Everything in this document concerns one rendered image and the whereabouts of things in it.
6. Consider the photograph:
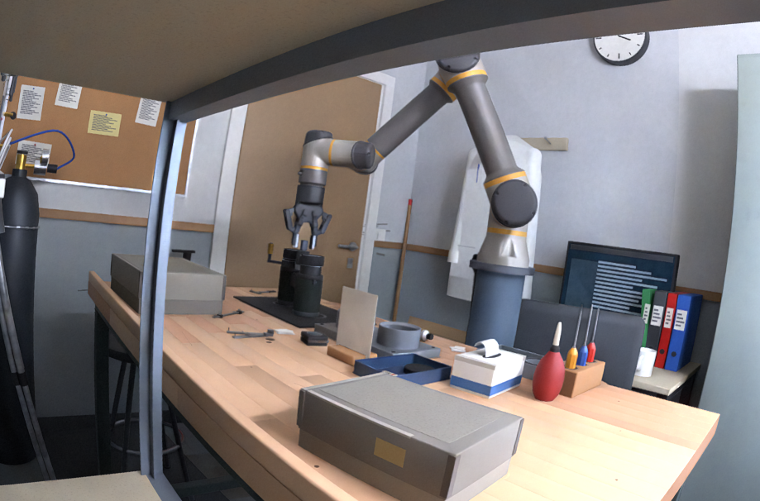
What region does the wooden screwdriver block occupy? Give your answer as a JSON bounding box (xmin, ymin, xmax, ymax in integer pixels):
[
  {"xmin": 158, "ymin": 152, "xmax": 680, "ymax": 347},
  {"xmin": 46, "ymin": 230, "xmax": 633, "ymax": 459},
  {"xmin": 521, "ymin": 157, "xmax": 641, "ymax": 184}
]
[{"xmin": 560, "ymin": 358, "xmax": 606, "ymax": 399}]

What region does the black rubber mat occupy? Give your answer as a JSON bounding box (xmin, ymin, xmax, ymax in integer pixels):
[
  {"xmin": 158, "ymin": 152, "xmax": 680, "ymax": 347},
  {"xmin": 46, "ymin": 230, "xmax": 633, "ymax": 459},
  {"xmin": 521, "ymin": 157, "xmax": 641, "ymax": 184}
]
[{"xmin": 234, "ymin": 294, "xmax": 340, "ymax": 329}]

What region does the pale grey cabinet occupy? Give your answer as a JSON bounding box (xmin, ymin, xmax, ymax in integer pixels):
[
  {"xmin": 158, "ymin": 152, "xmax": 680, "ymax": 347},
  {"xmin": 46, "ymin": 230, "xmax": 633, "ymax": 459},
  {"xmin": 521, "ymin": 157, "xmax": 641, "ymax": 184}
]
[{"xmin": 676, "ymin": 53, "xmax": 760, "ymax": 501}]

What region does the red handled screwdriver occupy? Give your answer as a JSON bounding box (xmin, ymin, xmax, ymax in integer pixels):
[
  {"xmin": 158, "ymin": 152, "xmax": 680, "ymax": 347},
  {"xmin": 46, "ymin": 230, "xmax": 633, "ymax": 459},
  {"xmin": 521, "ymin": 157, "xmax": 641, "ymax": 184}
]
[{"xmin": 586, "ymin": 308, "xmax": 601, "ymax": 364}]

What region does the beige side table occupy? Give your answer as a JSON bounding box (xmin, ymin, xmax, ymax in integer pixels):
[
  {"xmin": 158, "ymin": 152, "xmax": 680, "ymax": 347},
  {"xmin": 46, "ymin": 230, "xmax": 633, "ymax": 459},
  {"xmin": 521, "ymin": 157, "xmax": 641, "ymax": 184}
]
[{"xmin": 630, "ymin": 360, "xmax": 701, "ymax": 403}]

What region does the black stool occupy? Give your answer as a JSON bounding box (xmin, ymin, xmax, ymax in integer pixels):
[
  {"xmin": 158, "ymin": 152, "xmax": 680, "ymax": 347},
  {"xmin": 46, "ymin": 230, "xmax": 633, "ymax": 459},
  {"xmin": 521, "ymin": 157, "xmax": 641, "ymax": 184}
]
[{"xmin": 107, "ymin": 347, "xmax": 189, "ymax": 484}]

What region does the black gas cylinder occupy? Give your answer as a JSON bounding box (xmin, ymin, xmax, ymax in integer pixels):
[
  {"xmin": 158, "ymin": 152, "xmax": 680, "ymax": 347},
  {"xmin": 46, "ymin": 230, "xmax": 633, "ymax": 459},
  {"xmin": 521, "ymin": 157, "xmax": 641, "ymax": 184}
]
[{"xmin": 0, "ymin": 150, "xmax": 41, "ymax": 466}]

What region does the white and blue tissue box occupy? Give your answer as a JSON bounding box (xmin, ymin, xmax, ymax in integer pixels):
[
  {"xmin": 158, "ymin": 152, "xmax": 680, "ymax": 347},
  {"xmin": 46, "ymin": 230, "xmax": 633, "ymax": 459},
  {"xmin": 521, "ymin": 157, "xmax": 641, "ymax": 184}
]
[{"xmin": 449, "ymin": 338, "xmax": 527, "ymax": 398}]

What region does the green binder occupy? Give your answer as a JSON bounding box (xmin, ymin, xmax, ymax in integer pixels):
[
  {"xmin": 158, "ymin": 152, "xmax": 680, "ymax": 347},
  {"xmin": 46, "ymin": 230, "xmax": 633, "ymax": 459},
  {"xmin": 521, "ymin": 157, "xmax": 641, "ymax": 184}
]
[{"xmin": 640, "ymin": 288, "xmax": 657, "ymax": 349}]

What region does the dark grey tray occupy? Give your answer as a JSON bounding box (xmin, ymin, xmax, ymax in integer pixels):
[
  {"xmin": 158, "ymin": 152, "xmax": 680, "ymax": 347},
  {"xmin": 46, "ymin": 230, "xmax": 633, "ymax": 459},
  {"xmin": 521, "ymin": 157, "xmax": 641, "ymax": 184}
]
[{"xmin": 498, "ymin": 344, "xmax": 547, "ymax": 381}]

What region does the wooden card base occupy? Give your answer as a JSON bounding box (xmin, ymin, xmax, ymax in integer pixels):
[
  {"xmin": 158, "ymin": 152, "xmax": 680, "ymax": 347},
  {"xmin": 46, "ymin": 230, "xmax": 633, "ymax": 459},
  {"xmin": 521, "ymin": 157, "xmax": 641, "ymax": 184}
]
[{"xmin": 327, "ymin": 341, "xmax": 378, "ymax": 368}]

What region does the red rubber air blower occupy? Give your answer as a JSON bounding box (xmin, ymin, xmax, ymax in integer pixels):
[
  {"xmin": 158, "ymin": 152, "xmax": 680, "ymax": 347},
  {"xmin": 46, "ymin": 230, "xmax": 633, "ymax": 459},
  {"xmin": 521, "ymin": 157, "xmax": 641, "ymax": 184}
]
[{"xmin": 532, "ymin": 322, "xmax": 566, "ymax": 403}]

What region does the black computer monitor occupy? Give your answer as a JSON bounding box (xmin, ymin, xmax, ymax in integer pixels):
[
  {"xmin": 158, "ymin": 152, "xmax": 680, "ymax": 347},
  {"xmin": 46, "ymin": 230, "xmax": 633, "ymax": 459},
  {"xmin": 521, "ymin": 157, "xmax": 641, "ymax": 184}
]
[{"xmin": 558, "ymin": 241, "xmax": 681, "ymax": 315}]

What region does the grey target card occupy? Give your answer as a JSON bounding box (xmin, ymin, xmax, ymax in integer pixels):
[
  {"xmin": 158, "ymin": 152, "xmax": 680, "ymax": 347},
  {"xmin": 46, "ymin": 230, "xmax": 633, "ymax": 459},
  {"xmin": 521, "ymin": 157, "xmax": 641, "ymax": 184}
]
[{"xmin": 335, "ymin": 286, "xmax": 380, "ymax": 358}]

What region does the dark grey binder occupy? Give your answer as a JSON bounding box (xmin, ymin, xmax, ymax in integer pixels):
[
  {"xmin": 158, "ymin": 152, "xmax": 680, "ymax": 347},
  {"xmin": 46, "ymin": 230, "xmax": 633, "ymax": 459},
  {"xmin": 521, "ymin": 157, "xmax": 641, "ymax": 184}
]
[{"xmin": 645, "ymin": 289, "xmax": 670, "ymax": 352}]

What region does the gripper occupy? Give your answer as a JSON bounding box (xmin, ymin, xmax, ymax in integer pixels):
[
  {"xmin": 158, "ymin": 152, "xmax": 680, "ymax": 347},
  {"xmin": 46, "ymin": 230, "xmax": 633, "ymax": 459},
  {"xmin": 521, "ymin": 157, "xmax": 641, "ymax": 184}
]
[{"xmin": 283, "ymin": 184, "xmax": 333, "ymax": 252}]

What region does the plain grey box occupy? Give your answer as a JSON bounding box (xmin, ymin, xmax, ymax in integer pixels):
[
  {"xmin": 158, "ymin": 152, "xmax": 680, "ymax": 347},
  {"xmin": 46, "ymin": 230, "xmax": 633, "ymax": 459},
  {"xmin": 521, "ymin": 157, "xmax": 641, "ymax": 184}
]
[{"xmin": 110, "ymin": 253, "xmax": 227, "ymax": 317}]

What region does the dark grey chair back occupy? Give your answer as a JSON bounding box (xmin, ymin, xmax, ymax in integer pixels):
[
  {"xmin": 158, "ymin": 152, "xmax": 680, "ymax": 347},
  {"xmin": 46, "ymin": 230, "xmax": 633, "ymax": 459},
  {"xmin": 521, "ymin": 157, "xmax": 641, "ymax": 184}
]
[{"xmin": 513, "ymin": 298, "xmax": 646, "ymax": 391}]

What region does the white lab coat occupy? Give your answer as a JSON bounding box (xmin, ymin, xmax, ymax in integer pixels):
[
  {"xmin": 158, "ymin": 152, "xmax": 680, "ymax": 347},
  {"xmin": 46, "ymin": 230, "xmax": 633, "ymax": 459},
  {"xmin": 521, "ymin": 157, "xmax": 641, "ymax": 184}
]
[{"xmin": 447, "ymin": 134, "xmax": 543, "ymax": 302}]

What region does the blue tray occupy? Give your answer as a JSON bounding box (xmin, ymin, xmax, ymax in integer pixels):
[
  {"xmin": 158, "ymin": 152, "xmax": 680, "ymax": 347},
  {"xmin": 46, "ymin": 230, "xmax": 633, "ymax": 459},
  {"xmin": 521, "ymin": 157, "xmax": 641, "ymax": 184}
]
[{"xmin": 353, "ymin": 352, "xmax": 452, "ymax": 386}]

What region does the brown door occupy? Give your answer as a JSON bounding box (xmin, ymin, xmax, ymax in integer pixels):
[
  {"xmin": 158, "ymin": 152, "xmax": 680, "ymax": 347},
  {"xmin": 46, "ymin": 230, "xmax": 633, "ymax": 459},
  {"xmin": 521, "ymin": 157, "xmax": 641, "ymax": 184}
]
[{"xmin": 210, "ymin": 72, "xmax": 396, "ymax": 303}]

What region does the black binocular body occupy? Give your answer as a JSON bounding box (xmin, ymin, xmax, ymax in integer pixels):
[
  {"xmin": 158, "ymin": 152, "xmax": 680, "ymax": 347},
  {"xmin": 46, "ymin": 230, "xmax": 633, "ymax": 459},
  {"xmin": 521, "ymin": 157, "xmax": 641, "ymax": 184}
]
[{"xmin": 276, "ymin": 261, "xmax": 325, "ymax": 319}]

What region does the cork notice board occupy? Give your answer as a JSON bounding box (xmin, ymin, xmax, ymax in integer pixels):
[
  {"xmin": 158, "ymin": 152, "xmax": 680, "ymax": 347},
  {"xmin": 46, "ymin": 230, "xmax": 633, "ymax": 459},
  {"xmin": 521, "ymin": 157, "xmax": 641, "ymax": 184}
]
[{"xmin": 1, "ymin": 74, "xmax": 197, "ymax": 196}]

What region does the grey hose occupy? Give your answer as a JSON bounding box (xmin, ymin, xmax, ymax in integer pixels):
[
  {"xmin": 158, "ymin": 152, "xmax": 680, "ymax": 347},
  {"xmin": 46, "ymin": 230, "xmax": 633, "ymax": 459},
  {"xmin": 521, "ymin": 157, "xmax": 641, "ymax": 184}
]
[{"xmin": 0, "ymin": 200, "xmax": 57, "ymax": 481}]

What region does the blue binder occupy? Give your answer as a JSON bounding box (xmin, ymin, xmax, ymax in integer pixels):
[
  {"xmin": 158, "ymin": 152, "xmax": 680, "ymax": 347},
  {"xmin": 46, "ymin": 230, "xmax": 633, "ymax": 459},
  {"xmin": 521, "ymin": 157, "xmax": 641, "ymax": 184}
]
[{"xmin": 663, "ymin": 293, "xmax": 704, "ymax": 373}]

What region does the brass gas regulator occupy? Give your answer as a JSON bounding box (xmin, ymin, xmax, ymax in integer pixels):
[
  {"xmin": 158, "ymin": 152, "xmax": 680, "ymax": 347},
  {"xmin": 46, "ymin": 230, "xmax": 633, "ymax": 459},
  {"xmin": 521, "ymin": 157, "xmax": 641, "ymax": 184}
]
[{"xmin": 12, "ymin": 150, "xmax": 60, "ymax": 178}]

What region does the wooden broom stick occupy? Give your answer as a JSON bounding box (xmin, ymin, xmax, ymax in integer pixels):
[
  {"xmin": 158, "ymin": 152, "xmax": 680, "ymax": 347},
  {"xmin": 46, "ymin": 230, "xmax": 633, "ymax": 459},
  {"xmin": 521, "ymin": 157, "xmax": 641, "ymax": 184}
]
[{"xmin": 392, "ymin": 198, "xmax": 413, "ymax": 322}]

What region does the blue hose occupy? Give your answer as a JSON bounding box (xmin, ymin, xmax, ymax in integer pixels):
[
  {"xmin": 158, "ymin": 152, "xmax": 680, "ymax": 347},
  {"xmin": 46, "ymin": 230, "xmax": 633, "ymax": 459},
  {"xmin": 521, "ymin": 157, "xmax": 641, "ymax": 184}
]
[{"xmin": 26, "ymin": 129, "xmax": 77, "ymax": 171}]

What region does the blue handled screwdriver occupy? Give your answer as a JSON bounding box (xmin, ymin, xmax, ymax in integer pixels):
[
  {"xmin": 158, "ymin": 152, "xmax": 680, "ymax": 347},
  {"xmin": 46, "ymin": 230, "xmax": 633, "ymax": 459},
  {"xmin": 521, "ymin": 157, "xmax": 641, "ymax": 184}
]
[{"xmin": 576, "ymin": 304, "xmax": 595, "ymax": 368}]

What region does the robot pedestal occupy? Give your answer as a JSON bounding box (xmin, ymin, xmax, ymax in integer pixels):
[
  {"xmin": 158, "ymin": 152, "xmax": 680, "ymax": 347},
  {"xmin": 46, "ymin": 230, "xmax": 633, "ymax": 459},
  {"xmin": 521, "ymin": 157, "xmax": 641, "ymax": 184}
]
[{"xmin": 466, "ymin": 258, "xmax": 535, "ymax": 349}]

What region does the red binder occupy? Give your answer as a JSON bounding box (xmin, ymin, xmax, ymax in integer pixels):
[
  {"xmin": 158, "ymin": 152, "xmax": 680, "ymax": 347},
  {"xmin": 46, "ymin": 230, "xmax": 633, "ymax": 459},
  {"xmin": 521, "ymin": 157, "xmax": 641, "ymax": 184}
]
[{"xmin": 653, "ymin": 292, "xmax": 680, "ymax": 370}]

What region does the grey shelf frame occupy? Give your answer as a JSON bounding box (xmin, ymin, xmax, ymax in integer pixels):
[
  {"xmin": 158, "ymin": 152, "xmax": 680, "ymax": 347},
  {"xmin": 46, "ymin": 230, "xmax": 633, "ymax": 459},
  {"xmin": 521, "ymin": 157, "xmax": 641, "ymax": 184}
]
[{"xmin": 0, "ymin": 0, "xmax": 760, "ymax": 501}]

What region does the round wall clock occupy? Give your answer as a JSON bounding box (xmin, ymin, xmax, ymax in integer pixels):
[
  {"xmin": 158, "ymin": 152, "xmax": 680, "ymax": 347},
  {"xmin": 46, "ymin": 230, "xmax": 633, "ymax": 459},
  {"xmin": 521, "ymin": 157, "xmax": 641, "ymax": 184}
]
[{"xmin": 590, "ymin": 31, "xmax": 651, "ymax": 67}]

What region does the large grey box with label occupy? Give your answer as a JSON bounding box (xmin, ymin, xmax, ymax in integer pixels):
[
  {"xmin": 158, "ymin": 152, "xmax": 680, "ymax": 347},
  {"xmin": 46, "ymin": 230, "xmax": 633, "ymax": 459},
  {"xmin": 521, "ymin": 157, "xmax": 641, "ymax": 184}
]
[{"xmin": 296, "ymin": 370, "xmax": 525, "ymax": 501}]

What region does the yellow handled screwdriver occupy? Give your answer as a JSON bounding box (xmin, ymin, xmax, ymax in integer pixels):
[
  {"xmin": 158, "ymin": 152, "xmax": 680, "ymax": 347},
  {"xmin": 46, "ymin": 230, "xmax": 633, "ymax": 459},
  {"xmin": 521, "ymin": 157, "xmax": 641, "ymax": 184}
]
[{"xmin": 565, "ymin": 307, "xmax": 585, "ymax": 370}]

